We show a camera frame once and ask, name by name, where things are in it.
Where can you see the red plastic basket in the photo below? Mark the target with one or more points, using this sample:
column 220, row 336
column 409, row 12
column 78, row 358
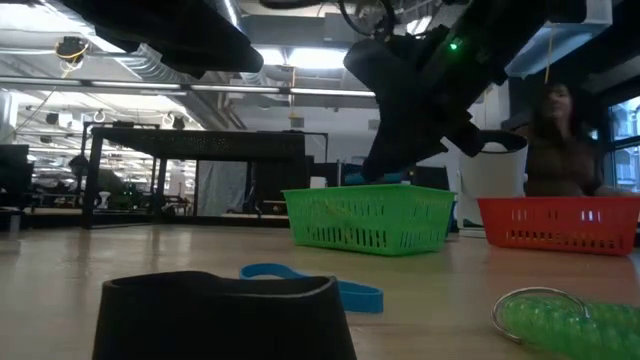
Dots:
column 550, row 225

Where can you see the person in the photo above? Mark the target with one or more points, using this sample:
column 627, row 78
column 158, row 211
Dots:
column 560, row 160

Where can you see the black background equipment row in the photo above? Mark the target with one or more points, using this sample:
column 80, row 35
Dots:
column 325, row 172

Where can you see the black perforated metal shelf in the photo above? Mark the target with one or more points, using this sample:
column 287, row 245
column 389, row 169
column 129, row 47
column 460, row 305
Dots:
column 200, row 145

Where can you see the green plastic basket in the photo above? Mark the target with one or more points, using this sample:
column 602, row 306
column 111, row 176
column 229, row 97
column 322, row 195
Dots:
column 370, row 215

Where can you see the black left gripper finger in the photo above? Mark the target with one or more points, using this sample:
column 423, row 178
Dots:
column 210, row 50

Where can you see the blue rubber band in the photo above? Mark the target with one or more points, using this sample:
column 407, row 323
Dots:
column 355, row 179
column 360, row 300

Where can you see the long ceiling light bar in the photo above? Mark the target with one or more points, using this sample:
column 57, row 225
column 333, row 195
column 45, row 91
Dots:
column 135, row 85

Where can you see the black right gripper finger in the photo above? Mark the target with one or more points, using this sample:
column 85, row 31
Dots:
column 385, row 150
column 420, row 147

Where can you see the dark background monitor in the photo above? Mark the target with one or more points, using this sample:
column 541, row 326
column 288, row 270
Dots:
column 15, row 175

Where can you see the black elastic band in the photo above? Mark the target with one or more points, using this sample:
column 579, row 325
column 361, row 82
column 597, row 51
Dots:
column 225, row 325

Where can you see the metal ventilation duct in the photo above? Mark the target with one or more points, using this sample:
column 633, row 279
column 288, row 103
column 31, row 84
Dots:
column 550, row 55

